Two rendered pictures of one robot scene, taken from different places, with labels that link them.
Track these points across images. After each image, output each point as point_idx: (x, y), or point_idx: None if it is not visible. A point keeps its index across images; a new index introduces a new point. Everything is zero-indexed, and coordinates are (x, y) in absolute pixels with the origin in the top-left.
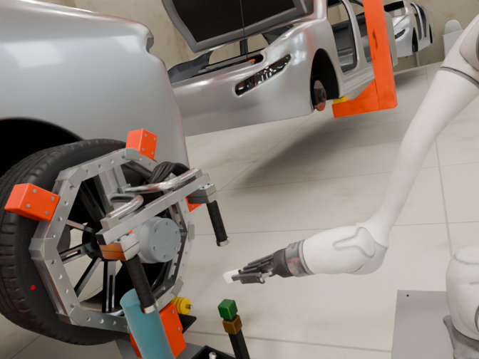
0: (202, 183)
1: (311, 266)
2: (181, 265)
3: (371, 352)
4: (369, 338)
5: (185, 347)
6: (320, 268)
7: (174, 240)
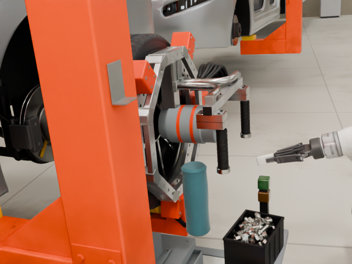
0: (240, 84)
1: (345, 148)
2: (196, 155)
3: (315, 246)
4: (311, 238)
5: (167, 235)
6: (351, 150)
7: None
